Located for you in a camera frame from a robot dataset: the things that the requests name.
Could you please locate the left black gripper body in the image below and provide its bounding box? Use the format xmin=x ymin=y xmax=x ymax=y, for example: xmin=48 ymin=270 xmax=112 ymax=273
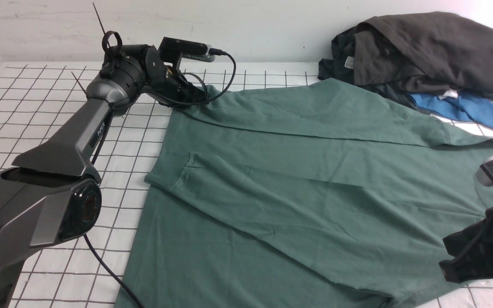
xmin=143 ymin=45 xmax=208 ymax=108

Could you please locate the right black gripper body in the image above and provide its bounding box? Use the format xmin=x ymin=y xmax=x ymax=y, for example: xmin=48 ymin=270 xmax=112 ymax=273
xmin=440 ymin=207 xmax=493 ymax=283

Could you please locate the green long sleeve shirt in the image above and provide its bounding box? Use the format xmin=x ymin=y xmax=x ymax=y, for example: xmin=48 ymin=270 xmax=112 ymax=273
xmin=125 ymin=79 xmax=493 ymax=308

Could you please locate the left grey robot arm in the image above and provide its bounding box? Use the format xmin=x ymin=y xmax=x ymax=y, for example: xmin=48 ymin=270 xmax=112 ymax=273
xmin=0 ymin=31 xmax=214 ymax=308

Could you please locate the blue garment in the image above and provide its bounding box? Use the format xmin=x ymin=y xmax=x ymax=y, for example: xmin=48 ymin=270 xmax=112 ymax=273
xmin=409 ymin=91 xmax=493 ymax=130

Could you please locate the white grid pattern table cover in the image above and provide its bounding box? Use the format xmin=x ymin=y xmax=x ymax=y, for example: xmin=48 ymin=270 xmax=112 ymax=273
xmin=0 ymin=62 xmax=493 ymax=308

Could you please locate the dark green black garment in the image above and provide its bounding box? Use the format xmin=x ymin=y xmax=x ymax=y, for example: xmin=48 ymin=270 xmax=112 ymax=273
xmin=318 ymin=58 xmax=431 ymax=115

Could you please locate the dark grey garment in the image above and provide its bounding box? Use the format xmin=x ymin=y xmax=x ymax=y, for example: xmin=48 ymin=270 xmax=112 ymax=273
xmin=331 ymin=12 xmax=493 ymax=99

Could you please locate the black camera cable left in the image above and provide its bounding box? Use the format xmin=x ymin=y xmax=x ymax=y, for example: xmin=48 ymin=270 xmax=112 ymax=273
xmin=178 ymin=48 xmax=237 ymax=107

